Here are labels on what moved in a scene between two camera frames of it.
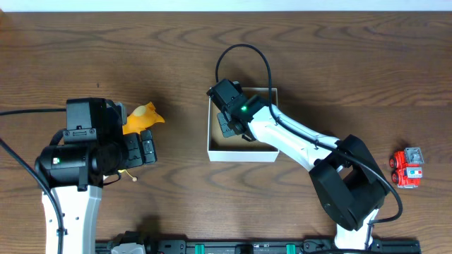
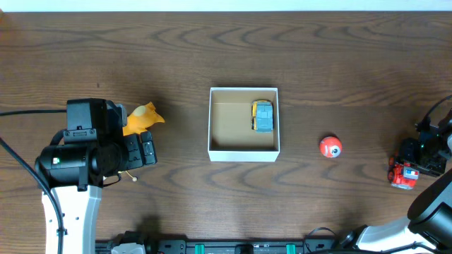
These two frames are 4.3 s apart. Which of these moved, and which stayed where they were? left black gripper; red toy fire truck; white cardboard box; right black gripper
Moved: right black gripper
Stayed: white cardboard box; left black gripper; red toy fire truck
